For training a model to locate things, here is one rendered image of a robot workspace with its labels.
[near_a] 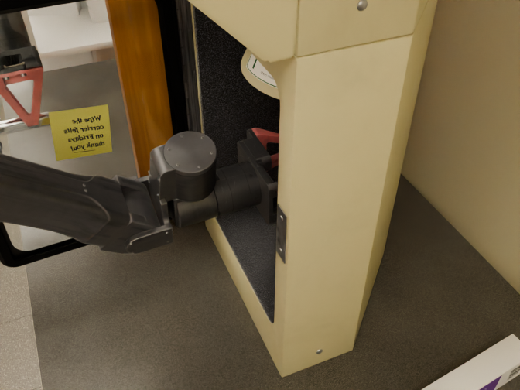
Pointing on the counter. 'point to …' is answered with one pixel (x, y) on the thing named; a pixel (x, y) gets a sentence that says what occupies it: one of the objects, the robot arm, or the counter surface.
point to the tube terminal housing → (336, 169)
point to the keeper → (281, 233)
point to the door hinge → (184, 18)
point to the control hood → (257, 24)
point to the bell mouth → (258, 75)
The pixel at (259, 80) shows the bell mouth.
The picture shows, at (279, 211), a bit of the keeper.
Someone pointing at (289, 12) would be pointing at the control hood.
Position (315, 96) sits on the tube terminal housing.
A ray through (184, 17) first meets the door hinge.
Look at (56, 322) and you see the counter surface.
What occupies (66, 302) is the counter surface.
